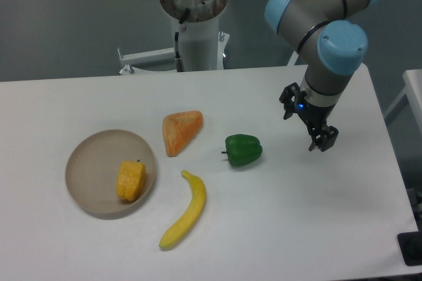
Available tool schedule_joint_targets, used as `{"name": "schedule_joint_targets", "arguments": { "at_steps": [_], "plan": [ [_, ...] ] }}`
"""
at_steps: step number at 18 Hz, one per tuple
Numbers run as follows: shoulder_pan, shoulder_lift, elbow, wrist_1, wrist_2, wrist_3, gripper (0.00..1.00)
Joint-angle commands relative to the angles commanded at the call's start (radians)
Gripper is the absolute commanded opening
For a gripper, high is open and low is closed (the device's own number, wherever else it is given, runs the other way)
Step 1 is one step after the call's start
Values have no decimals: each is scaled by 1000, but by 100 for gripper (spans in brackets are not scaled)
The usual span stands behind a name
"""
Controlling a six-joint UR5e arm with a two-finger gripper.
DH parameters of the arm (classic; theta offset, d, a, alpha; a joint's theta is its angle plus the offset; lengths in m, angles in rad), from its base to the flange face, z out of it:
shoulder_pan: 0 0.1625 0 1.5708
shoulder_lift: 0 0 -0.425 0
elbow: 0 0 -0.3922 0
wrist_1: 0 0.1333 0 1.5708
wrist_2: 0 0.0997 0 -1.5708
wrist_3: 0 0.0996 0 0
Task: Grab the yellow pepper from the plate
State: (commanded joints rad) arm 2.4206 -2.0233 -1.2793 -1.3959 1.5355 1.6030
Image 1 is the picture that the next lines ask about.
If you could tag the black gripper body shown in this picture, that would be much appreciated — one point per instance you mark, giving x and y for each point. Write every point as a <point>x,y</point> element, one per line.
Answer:
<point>314,117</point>

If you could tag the yellow bell pepper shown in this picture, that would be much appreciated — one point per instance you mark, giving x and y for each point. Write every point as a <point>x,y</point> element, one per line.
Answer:
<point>130,180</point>

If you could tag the yellow banana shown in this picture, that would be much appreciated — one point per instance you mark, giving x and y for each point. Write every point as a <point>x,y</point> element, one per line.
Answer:
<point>180,228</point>

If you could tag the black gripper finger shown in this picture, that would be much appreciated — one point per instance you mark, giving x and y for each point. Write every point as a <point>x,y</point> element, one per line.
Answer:
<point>292,100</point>
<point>322,137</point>

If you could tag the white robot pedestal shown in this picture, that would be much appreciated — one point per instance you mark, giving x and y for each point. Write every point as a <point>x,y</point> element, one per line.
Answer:
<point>198,42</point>

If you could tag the white side table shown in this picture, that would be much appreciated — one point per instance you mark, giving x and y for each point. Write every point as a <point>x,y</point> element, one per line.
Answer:
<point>409,95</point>

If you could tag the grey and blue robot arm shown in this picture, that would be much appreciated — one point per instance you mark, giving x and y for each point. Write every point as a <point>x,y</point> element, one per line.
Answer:
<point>317,30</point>

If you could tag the black object at table edge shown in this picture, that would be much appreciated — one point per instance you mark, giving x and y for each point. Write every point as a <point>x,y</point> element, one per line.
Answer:
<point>410,247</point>

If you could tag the green bell pepper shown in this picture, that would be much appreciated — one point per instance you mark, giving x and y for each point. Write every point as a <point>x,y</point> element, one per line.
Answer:
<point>242,149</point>

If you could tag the beige round plate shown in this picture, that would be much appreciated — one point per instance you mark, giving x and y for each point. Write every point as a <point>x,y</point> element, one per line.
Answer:
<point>92,171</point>

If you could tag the orange triangular bread piece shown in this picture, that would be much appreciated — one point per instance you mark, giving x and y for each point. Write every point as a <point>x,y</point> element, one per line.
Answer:
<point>179,129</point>

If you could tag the white table frame leg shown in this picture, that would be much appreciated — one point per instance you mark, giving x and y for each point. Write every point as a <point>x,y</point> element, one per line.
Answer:
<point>294,59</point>

